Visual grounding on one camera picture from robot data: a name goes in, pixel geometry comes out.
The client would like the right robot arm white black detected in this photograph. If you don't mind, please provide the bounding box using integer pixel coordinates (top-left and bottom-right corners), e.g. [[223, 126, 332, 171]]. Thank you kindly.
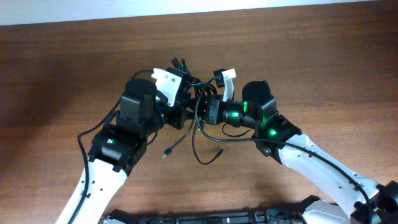
[[193, 81, 397, 223]]

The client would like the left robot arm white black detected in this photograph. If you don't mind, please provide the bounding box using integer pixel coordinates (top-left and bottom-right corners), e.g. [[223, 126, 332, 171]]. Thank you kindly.
[[57, 75, 185, 223]]

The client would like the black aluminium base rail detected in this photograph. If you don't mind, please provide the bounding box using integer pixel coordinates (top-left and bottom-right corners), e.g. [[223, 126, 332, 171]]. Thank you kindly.
[[98, 208, 306, 224]]

